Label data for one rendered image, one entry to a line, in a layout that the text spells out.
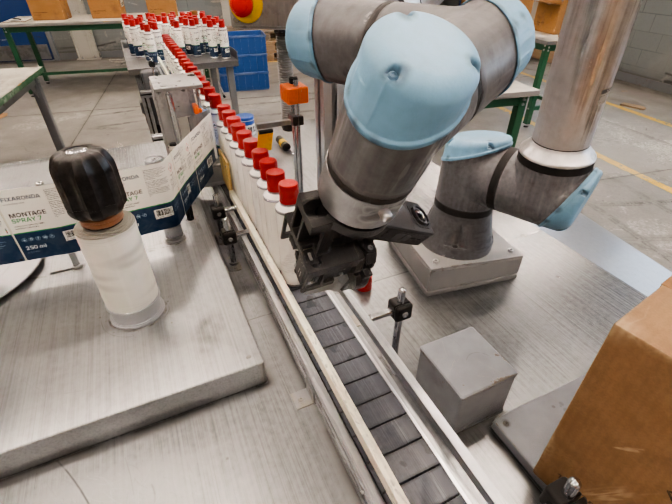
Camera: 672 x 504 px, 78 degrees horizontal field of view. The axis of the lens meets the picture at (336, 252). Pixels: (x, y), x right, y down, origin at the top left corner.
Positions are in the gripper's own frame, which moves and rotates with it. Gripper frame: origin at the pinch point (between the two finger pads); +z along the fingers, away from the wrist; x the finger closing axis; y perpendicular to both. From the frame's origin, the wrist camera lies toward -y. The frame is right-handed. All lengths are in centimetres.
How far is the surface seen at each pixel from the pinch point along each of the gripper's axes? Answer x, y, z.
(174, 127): -60, 12, 33
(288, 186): -19.2, -0.8, 5.7
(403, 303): 5.1, -10.6, 5.2
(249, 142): -38.2, -0.3, 16.4
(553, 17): -238, -355, 146
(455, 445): 23.5, -4.1, -4.3
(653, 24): -269, -589, 187
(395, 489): 25.4, 2.6, 0.1
